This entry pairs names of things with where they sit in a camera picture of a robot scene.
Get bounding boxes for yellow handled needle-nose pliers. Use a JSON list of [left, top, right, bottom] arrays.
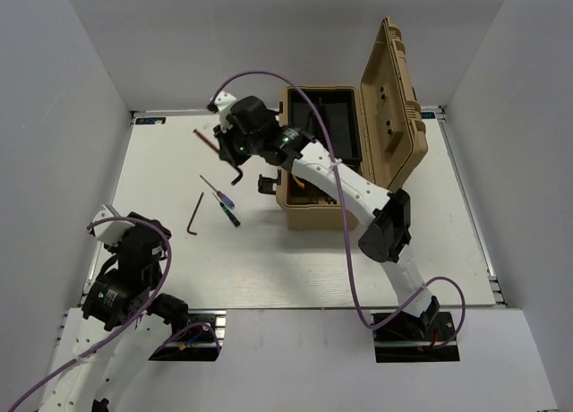
[[312, 194, 339, 205]]

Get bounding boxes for tan plastic toolbox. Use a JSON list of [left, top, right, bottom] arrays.
[[276, 17, 430, 232]]

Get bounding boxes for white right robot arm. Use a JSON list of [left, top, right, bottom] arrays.
[[208, 92, 440, 339]]

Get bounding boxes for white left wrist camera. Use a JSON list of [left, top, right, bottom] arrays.
[[87, 204, 133, 246]]

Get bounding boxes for medium dark hex key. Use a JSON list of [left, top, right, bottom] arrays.
[[192, 129, 244, 186]]

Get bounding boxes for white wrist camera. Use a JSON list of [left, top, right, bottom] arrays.
[[207, 90, 237, 133], [87, 204, 133, 246]]

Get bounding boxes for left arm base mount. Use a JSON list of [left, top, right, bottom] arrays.
[[150, 310, 227, 362]]

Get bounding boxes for yellow handled small pliers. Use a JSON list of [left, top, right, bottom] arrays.
[[291, 175, 307, 190]]

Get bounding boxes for black toolbox tray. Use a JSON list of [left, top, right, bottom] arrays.
[[286, 88, 363, 169]]

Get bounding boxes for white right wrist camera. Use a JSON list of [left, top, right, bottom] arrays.
[[207, 90, 237, 133]]

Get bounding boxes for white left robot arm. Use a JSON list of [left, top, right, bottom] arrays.
[[40, 207, 190, 411]]

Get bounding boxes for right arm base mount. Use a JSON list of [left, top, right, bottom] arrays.
[[373, 312, 460, 364]]

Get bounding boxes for small dark hex key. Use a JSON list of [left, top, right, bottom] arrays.
[[186, 192, 204, 236]]

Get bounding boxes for black front toolbox latch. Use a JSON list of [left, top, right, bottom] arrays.
[[257, 173, 281, 195]]

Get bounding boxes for blue handled screwdriver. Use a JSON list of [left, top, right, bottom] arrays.
[[199, 175, 235, 210]]

